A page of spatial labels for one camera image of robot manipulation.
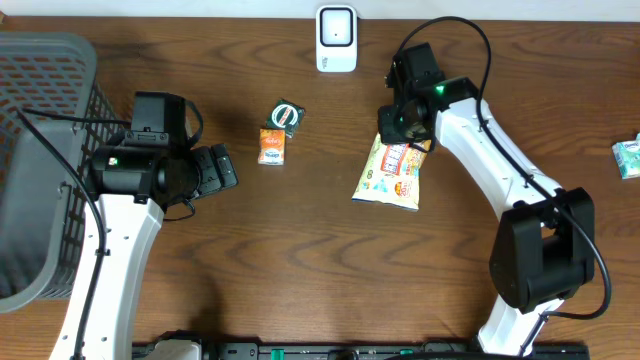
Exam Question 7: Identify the orange tissue pack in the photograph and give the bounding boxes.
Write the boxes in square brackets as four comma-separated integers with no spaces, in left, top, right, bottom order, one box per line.
[258,129,286,166]

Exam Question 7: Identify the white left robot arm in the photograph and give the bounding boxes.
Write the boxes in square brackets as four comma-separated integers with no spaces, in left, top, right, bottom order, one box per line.
[51,144,238,359]

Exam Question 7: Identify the dark green small box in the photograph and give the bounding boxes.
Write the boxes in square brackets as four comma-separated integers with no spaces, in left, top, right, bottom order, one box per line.
[266,99,306,138]

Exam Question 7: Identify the grey plastic basket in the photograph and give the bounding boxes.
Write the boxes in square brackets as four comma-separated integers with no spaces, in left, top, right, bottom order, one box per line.
[1,32,120,313]

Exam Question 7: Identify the white barcode scanner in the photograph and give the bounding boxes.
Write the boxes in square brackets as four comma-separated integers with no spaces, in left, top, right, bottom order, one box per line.
[315,4,358,73]

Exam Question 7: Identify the green tissue pack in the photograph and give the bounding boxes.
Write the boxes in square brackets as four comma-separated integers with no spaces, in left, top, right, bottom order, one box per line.
[612,134,640,179]

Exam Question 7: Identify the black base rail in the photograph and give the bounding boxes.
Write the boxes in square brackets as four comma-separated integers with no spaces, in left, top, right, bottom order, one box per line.
[131,340,591,360]

